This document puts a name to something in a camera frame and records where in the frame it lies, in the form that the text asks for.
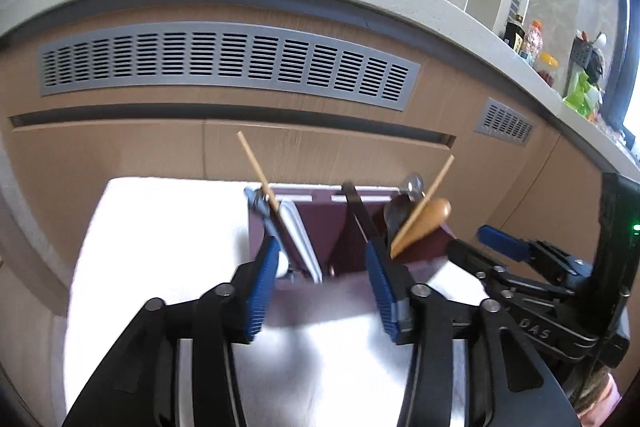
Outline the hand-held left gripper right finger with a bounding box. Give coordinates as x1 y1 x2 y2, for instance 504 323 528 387
364 243 581 427

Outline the green packet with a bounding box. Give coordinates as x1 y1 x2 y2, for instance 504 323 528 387
562 72 601 115

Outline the maroon utensil holder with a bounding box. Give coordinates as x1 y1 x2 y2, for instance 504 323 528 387
247 184 457 293

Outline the wooden chopstick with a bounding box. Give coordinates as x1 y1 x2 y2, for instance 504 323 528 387
390 155 456 253
236 131 282 214

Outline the orange-capped bottle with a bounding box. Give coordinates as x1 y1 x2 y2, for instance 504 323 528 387
522 20 545 60

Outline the white towel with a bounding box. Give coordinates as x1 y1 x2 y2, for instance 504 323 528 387
62 177 493 427

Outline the dark-handled utensil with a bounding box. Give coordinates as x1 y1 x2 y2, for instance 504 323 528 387
341 181 383 253

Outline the small grey vent grille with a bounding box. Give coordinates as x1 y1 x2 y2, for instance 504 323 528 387
474 98 535 146

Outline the wooden spoon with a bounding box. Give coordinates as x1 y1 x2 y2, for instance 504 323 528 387
390 198 452 259

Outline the long grey vent grille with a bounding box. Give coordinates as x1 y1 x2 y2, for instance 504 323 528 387
39 22 422 112

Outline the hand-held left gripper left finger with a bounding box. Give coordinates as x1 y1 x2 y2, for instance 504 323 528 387
62 236 282 427

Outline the dark sauce bottle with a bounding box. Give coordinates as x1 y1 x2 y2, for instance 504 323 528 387
502 14 526 52

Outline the white flat utensil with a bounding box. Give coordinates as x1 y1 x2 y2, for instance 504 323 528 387
277 201 323 284

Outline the wooden cabinet front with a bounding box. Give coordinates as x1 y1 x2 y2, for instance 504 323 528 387
0 2 616 288

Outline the metal utensil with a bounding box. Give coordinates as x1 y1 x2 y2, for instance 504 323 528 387
404 173 426 202

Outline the yellow-lidded jar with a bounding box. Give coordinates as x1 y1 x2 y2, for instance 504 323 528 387
535 52 558 85

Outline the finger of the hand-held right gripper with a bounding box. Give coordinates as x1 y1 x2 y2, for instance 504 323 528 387
476 224 576 277
446 238 512 281

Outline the dark metal spoon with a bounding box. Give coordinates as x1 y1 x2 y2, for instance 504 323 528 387
384 196 413 245

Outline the grey utensil rack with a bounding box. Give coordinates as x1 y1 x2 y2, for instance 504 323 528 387
570 32 608 82

